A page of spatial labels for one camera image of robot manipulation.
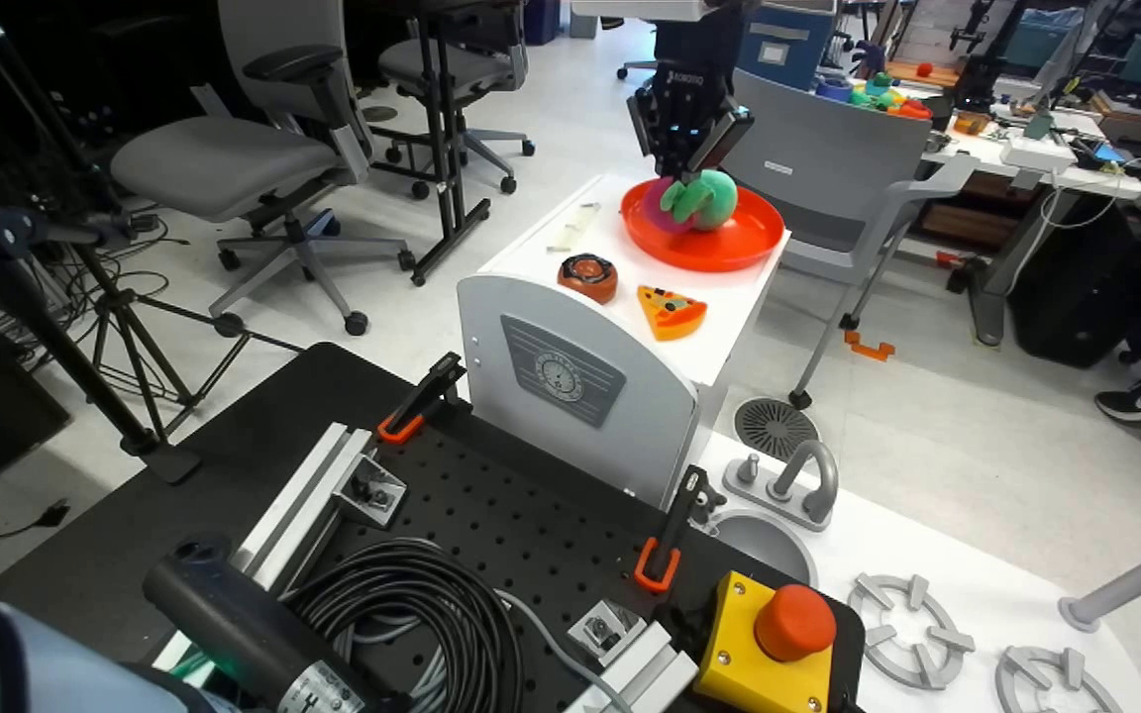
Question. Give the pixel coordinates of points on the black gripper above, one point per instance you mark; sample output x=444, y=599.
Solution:
x=690, y=82

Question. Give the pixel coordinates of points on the magenta beetroot plushie green leaves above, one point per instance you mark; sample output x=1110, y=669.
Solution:
x=685, y=199

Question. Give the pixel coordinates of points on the green ball plushie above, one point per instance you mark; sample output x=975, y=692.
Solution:
x=725, y=199

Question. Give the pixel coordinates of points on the orange plate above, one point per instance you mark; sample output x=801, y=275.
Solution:
x=752, y=238

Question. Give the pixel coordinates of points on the grey plastic visitor chair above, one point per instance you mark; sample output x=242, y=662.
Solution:
x=821, y=143

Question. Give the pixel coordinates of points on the blue storage bin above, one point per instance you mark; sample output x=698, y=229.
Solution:
x=811, y=24

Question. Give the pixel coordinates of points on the pizza slice toy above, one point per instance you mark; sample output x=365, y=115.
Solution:
x=670, y=313

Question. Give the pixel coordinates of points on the chocolate donut toy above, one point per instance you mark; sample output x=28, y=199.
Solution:
x=589, y=278

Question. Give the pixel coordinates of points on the pile of colourful toys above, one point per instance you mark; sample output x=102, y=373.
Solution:
x=883, y=96

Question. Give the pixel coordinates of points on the black office chair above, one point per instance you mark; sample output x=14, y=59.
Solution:
x=464, y=64

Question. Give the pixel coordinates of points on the orange floor marker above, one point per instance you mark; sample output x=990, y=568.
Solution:
x=868, y=350

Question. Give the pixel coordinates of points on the grey round floor disc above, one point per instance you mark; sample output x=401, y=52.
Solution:
x=772, y=430

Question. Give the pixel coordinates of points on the white toy kitchen cabinet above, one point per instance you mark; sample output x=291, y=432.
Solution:
x=651, y=439

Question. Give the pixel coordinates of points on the white desk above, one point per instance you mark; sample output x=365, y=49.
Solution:
x=992, y=156

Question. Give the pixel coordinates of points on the grey toy faucet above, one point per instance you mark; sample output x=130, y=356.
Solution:
x=815, y=461

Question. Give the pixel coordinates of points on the grey toy sink bowl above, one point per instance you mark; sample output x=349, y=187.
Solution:
x=762, y=543

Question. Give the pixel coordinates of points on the black perforated breadboard table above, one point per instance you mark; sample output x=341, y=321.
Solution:
x=517, y=517

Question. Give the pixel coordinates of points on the white toy stovetop board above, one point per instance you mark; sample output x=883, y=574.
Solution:
x=863, y=542

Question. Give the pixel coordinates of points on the grey office chair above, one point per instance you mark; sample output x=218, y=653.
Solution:
x=214, y=163

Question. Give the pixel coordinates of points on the yellow emergency stop red button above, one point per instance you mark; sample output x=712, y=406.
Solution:
x=743, y=648

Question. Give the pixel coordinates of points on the grey toy burner grate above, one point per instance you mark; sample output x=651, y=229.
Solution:
x=953, y=641
x=1070, y=669

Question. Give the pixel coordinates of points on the grey metal pole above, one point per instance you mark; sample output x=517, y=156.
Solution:
x=1139, y=578

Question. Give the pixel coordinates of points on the black cylinder with silver end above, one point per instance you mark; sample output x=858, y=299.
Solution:
x=238, y=629

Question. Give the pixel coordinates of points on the black desk frame leg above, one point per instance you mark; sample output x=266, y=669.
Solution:
x=444, y=174

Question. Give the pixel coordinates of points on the small silver mounting bracket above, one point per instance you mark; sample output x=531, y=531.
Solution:
x=609, y=632
x=374, y=492

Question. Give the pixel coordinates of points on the aluminium extrusion rail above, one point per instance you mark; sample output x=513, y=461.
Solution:
x=651, y=675
x=300, y=510

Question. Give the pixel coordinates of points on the black camera tripod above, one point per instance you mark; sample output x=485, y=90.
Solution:
x=60, y=340

